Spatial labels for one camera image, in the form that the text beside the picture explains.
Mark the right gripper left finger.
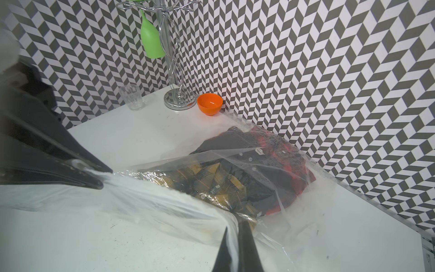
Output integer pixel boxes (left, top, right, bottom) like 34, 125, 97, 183
212, 228, 232, 272

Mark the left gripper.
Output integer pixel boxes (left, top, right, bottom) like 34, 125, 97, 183
1, 58, 113, 190

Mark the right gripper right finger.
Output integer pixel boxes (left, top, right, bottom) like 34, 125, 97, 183
237, 215, 264, 272

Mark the clear plastic vacuum bag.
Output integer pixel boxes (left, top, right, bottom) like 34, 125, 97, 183
0, 112, 341, 272

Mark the yellow plaid shirt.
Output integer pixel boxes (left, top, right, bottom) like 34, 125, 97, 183
137, 163, 259, 228

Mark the red black plaid shirt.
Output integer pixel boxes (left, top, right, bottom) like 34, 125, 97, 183
249, 127, 316, 215

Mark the clear glass cup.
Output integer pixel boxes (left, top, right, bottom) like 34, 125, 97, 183
119, 84, 145, 111

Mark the chrome glass holder stand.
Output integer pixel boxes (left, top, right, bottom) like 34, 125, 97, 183
116, 1, 200, 111

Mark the green plastic wine glass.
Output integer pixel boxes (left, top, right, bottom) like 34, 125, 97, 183
140, 10, 165, 59

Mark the orange bowl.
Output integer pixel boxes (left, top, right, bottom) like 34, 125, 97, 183
197, 93, 223, 116

